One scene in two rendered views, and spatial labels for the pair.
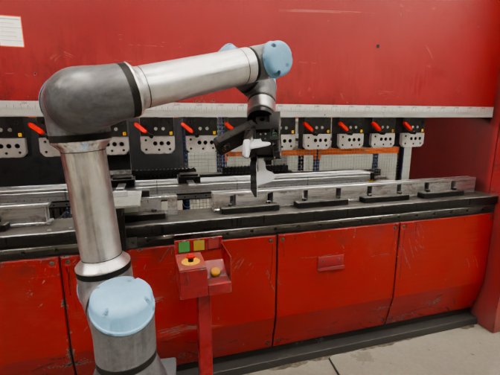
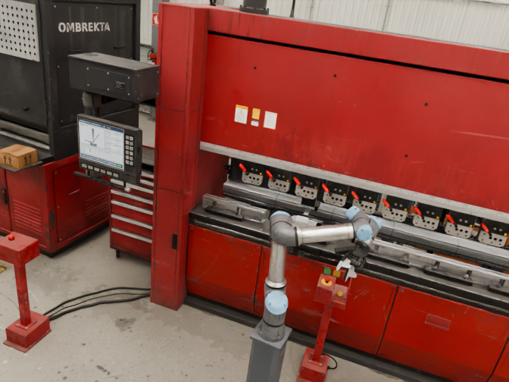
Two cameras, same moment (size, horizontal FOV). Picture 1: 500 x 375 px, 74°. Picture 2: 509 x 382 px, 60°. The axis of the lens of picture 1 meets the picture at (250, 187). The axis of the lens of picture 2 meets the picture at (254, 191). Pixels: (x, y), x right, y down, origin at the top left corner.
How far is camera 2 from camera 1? 1.67 m
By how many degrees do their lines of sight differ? 33
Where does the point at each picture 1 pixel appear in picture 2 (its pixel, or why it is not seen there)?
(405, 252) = not seen: outside the picture
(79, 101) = (279, 240)
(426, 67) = not seen: outside the picture
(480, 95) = not seen: outside the picture
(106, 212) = (281, 266)
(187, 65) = (320, 233)
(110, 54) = (320, 141)
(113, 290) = (275, 296)
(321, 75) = (476, 183)
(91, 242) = (273, 274)
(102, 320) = (268, 305)
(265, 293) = (378, 318)
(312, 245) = (426, 303)
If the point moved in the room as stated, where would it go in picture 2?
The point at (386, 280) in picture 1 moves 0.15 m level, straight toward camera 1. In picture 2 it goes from (488, 357) to (475, 364)
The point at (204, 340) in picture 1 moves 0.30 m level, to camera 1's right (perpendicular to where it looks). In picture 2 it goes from (322, 327) to (363, 349)
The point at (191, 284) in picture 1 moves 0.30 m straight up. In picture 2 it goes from (321, 295) to (330, 256)
